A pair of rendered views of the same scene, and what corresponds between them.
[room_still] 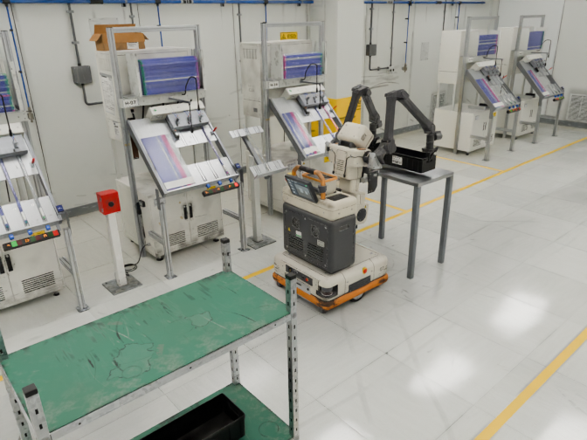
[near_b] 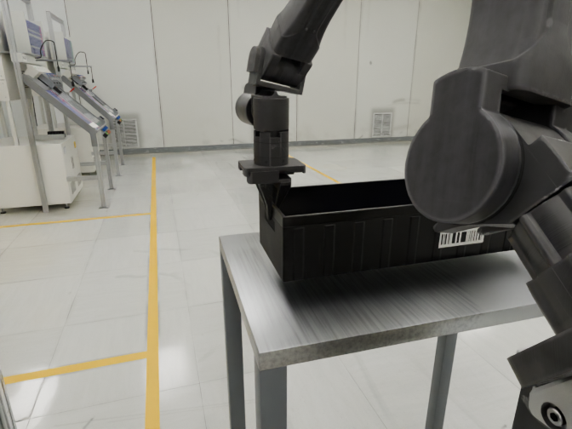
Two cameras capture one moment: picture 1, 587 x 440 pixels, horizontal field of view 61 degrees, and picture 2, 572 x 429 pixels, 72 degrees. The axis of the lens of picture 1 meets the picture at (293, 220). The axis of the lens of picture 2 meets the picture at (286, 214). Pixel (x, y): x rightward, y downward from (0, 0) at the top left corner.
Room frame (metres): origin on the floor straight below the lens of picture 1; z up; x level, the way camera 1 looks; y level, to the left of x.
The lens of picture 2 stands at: (3.78, -0.08, 1.15)
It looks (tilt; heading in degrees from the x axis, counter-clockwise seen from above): 18 degrees down; 293
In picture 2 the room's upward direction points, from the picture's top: straight up
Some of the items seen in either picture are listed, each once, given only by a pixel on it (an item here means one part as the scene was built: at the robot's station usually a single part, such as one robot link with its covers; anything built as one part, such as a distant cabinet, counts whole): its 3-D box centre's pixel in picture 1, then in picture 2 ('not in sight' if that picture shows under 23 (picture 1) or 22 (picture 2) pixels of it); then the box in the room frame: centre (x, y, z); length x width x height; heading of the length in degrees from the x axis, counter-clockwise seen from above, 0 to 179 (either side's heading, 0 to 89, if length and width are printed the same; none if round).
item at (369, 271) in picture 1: (329, 267); not in sight; (3.37, -0.27, 0.16); 0.67 x 0.64 x 0.25; 129
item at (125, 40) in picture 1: (134, 36); not in sight; (4.38, 1.28, 1.82); 0.68 x 0.30 x 0.20; 131
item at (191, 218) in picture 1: (171, 209); not in sight; (4.28, 1.13, 0.31); 0.70 x 0.65 x 0.62; 131
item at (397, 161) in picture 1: (398, 156); (411, 217); (3.85, -0.85, 0.90); 0.57 x 0.17 x 0.11; 39
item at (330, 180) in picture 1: (319, 182); not in sight; (3.30, -0.19, 0.87); 0.23 x 0.15 x 0.11; 39
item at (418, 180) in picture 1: (397, 213); (385, 408); (3.86, -0.87, 0.40); 0.70 x 0.45 x 0.80; 39
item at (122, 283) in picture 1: (114, 240); not in sight; (3.46, 1.37, 0.39); 0.24 x 0.24 x 0.78; 41
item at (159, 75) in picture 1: (168, 74); not in sight; (4.22, 1.00, 1.52); 0.51 x 0.13 x 0.27; 131
